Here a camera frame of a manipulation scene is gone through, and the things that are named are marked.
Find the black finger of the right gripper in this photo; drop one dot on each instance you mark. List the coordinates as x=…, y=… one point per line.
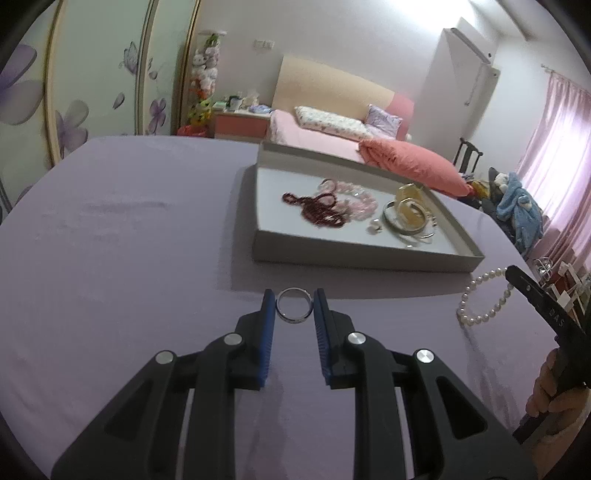
x=568, y=333

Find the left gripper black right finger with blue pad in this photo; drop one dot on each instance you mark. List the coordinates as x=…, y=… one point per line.
x=412, y=404

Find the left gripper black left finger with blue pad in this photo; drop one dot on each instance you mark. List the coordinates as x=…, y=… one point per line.
x=175, y=418

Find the yellow jewelry piece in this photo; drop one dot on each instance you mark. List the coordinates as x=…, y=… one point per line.
x=406, y=196

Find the person's right hand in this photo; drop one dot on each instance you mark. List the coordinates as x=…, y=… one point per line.
x=567, y=410

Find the blue plush garment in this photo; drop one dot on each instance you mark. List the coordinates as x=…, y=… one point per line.
x=518, y=206

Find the pink curtain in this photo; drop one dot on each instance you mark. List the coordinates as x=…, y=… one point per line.
x=555, y=170

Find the thin silver bangle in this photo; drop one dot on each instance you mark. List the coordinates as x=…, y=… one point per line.
x=427, y=228

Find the purple tablecloth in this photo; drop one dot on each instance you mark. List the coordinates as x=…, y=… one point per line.
x=133, y=245

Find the dark wooden chair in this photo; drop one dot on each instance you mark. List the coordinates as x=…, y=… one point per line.
x=467, y=157

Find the grey metal cuff bangle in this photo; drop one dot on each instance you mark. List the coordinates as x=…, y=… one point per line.
x=391, y=217

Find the pearl earring with gold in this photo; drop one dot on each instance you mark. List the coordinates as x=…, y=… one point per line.
x=375, y=226

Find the coral folded quilt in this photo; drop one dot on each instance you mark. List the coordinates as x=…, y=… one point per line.
x=415, y=163

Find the grey cardboard tray box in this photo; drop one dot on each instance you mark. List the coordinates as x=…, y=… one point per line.
x=314, y=209

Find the white air conditioner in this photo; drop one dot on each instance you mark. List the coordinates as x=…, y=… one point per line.
x=456, y=82

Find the lilac patterned pillow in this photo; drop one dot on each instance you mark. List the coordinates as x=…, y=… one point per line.
x=382, y=124

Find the red waste basket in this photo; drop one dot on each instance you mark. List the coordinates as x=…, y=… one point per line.
x=192, y=131

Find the pink nightstand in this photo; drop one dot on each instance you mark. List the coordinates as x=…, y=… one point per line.
x=241, y=126

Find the bed with pink sheet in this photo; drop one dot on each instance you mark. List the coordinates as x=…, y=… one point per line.
x=284, y=130

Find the floral white pillow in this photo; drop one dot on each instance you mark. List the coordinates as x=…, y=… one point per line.
x=331, y=123

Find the beige pink headboard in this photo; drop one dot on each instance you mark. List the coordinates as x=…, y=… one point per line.
x=303, y=82

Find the floral sliding wardrobe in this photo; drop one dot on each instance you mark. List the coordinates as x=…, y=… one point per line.
x=86, y=69

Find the hanging plush toys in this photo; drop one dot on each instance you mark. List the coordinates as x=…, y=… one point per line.
x=202, y=80

